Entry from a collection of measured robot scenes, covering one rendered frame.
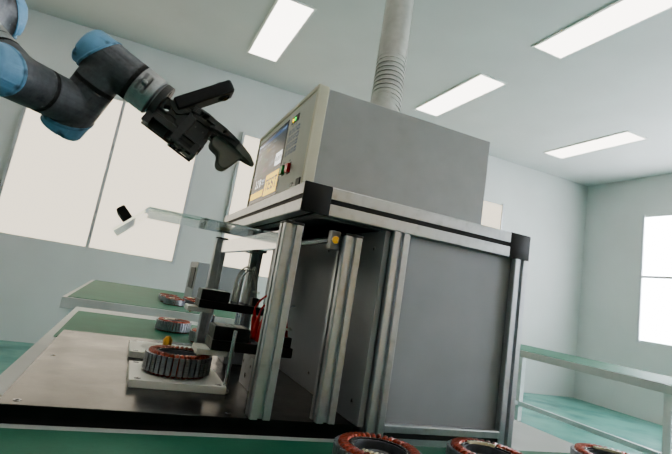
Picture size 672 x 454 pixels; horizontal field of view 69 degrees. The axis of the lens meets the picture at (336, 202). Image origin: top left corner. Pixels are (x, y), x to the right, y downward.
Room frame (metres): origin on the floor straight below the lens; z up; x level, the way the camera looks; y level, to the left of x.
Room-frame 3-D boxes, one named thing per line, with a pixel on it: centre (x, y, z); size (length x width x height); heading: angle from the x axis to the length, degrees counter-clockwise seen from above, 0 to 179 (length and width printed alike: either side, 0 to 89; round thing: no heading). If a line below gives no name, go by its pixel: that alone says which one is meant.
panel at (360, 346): (1.08, 0.03, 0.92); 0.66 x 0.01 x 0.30; 21
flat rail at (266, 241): (1.02, 0.17, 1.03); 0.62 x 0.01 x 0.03; 21
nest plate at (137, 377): (0.87, 0.22, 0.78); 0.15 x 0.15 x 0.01; 21
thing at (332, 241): (1.05, 0.10, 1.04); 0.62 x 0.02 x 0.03; 21
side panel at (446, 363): (0.83, -0.22, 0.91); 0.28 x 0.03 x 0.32; 111
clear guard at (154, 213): (1.10, 0.30, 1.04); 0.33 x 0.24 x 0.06; 111
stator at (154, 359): (0.87, 0.22, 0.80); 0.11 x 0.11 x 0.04
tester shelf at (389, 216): (1.10, -0.03, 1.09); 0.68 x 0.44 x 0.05; 21
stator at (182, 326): (1.65, 0.46, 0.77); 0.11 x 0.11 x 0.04
